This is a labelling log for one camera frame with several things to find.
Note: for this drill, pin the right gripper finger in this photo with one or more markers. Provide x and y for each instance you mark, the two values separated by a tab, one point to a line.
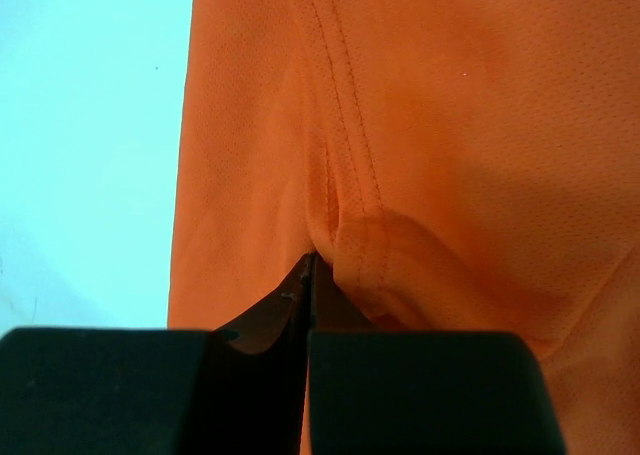
330	309
283	314

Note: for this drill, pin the orange t shirt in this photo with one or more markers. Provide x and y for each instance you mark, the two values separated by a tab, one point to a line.
460	164

